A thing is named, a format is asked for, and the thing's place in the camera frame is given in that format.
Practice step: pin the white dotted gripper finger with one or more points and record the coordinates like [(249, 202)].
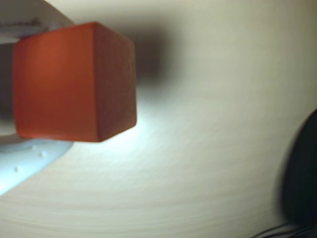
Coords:
[(27, 161)]

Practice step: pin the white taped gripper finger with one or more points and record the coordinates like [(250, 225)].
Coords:
[(32, 12)]

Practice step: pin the orange cube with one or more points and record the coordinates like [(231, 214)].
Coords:
[(62, 81)]

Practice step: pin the black round object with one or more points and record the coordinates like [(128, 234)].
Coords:
[(302, 178)]

